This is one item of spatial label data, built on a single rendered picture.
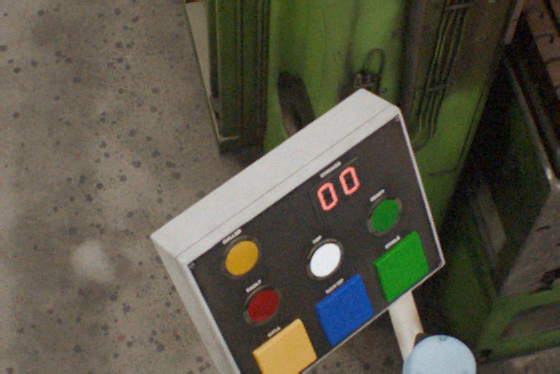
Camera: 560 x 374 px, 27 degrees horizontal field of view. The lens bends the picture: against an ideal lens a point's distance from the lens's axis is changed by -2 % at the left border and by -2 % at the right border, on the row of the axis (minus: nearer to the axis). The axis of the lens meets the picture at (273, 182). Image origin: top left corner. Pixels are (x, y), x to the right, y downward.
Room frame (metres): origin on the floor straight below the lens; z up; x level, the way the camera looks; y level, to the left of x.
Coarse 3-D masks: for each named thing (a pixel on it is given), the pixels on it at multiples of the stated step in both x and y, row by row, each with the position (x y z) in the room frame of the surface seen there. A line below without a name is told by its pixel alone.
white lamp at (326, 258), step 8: (320, 248) 0.60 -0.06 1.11; (328, 248) 0.60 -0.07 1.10; (336, 248) 0.61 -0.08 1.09; (320, 256) 0.59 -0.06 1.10; (328, 256) 0.60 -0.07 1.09; (336, 256) 0.60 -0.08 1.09; (312, 264) 0.58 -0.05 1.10; (320, 264) 0.59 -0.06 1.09; (328, 264) 0.59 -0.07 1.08; (336, 264) 0.60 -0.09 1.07; (320, 272) 0.58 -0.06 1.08; (328, 272) 0.58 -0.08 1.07
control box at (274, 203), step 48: (288, 144) 0.72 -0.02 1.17; (336, 144) 0.70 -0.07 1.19; (384, 144) 0.72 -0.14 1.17; (240, 192) 0.64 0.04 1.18; (288, 192) 0.63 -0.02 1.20; (336, 192) 0.65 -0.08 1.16; (384, 192) 0.68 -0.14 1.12; (192, 240) 0.57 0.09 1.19; (240, 240) 0.57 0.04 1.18; (288, 240) 0.60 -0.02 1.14; (336, 240) 0.62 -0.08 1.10; (384, 240) 0.64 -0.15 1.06; (432, 240) 0.66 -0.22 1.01; (192, 288) 0.52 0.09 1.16; (240, 288) 0.54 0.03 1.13; (288, 288) 0.55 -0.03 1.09; (336, 288) 0.58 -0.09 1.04; (240, 336) 0.49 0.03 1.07
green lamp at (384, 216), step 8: (392, 200) 0.68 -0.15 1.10; (376, 208) 0.66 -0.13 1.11; (384, 208) 0.66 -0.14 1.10; (392, 208) 0.67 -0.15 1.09; (376, 216) 0.65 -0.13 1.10; (384, 216) 0.66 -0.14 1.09; (392, 216) 0.66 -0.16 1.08; (376, 224) 0.65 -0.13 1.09; (384, 224) 0.65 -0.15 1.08; (392, 224) 0.66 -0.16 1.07
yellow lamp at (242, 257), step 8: (232, 248) 0.56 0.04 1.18; (240, 248) 0.57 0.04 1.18; (248, 248) 0.57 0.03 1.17; (256, 248) 0.57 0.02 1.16; (232, 256) 0.56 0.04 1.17; (240, 256) 0.56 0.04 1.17; (248, 256) 0.56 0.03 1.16; (256, 256) 0.57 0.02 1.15; (232, 264) 0.55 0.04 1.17; (240, 264) 0.55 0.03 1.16; (248, 264) 0.56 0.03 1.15; (232, 272) 0.54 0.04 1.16; (240, 272) 0.55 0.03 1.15
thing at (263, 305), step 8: (256, 296) 0.53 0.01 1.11; (264, 296) 0.54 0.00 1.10; (272, 296) 0.54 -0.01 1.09; (256, 304) 0.53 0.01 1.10; (264, 304) 0.53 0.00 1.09; (272, 304) 0.53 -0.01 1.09; (256, 312) 0.52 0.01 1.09; (264, 312) 0.52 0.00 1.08; (272, 312) 0.53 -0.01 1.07; (256, 320) 0.51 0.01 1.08; (264, 320) 0.52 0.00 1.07
